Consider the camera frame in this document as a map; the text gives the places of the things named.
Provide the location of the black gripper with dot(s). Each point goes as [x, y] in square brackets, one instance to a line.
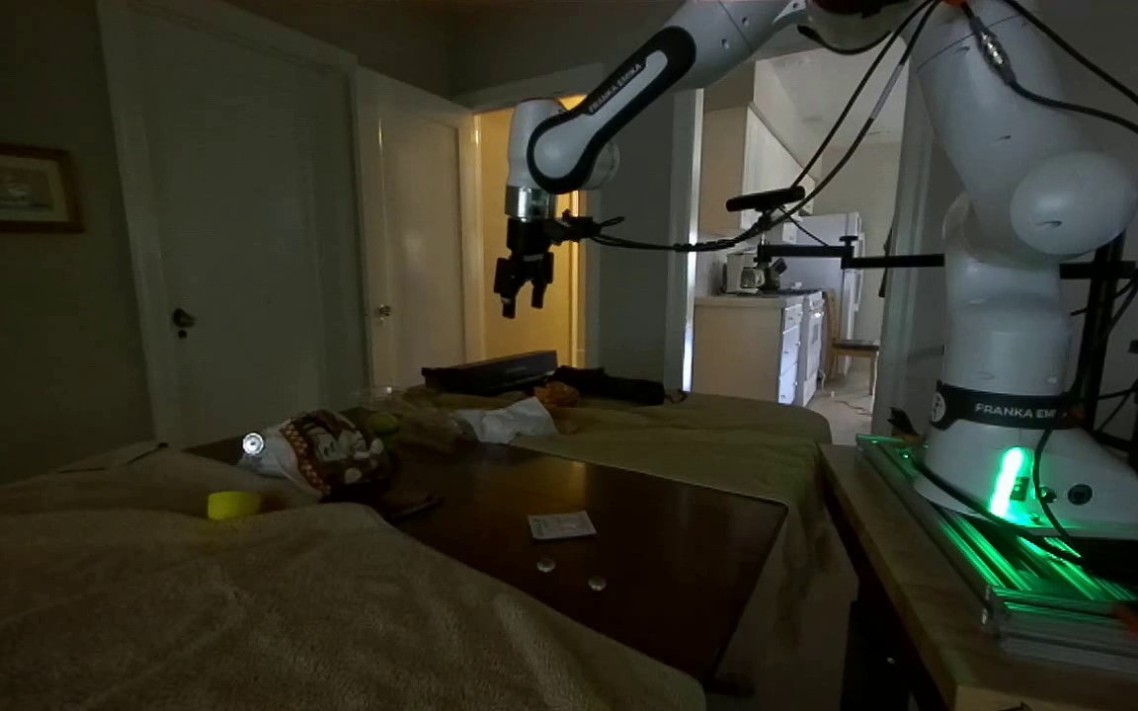
[529, 244]

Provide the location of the clear plastic cup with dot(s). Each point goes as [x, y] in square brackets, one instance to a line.
[253, 448]

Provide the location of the yellow-green tennis ball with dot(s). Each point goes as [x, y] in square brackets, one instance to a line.
[234, 507]

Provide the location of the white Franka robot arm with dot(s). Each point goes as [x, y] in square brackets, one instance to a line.
[1030, 199]

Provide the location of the black long box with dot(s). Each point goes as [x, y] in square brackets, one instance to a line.
[493, 374]

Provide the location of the white door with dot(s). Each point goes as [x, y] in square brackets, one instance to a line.
[416, 237]
[253, 221]

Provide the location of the white crumpled tissue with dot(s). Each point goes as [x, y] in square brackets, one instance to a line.
[504, 419]

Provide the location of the small countertop appliance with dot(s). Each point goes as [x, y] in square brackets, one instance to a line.
[751, 273]

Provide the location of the white cabinet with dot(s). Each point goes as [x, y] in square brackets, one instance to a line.
[751, 348]

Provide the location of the white card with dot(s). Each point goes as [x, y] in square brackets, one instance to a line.
[564, 526]

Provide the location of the printed chip bag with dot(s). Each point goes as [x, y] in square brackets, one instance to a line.
[332, 457]

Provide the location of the wooden chair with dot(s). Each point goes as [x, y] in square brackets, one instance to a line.
[853, 361]

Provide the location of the dark door knob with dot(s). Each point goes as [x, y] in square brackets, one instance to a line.
[183, 323]

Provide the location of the beige towel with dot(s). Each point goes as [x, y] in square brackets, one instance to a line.
[199, 605]

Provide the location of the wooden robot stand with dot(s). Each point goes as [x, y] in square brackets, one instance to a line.
[911, 618]

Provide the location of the dark framed landscape picture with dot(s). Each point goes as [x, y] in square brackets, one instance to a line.
[7, 186]

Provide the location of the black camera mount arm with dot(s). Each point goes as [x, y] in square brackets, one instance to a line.
[886, 258]

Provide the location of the robot mounting base plate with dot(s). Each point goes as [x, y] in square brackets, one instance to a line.
[1056, 578]

